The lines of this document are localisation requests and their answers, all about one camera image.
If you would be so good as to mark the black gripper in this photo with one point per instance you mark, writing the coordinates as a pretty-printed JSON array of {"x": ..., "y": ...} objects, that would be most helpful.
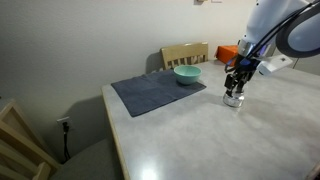
[{"x": 246, "y": 69}]

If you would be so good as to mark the silver bottle lid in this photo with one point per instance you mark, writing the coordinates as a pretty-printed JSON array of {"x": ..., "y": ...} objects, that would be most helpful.
[{"x": 237, "y": 93}]

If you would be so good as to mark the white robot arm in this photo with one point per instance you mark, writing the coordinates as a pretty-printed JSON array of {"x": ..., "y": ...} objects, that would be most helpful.
[{"x": 266, "y": 16}]

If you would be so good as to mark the small silver metal cup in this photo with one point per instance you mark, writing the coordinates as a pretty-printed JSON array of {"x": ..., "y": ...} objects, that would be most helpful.
[{"x": 233, "y": 101}]

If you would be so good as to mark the orange cardboard box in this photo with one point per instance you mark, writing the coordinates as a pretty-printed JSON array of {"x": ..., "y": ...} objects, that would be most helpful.
[{"x": 226, "y": 52}]

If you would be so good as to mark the mint green bowl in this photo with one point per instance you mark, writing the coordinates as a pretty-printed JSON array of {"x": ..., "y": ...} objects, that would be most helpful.
[{"x": 187, "y": 75}]

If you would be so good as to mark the light wooden slatted chair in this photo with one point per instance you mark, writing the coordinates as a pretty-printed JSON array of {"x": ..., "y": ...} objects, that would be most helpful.
[{"x": 183, "y": 50}]

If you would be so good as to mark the dark blue cloth mat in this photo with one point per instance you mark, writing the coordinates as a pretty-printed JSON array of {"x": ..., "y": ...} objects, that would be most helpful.
[{"x": 150, "y": 91}]

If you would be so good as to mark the wooden ladder-back chair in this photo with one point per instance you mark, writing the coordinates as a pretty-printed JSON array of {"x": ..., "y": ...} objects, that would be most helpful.
[{"x": 13, "y": 140}]

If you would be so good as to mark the white wall outlet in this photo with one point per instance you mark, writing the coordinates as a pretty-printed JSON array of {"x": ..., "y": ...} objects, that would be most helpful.
[{"x": 61, "y": 120}]

